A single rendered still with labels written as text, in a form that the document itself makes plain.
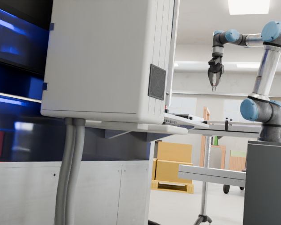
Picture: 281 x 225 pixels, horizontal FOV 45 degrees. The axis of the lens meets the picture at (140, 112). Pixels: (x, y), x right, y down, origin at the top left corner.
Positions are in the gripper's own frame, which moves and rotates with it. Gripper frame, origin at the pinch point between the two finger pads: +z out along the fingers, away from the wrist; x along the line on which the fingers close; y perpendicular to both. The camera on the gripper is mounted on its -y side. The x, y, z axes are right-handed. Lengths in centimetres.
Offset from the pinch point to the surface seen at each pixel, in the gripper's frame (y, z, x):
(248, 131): 80, 24, -7
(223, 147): 671, 40, 179
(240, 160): 680, 67, 135
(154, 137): -2, 37, 38
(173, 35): -88, -4, -10
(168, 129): -88, 34, -11
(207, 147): 84, 41, 29
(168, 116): -56, 27, 4
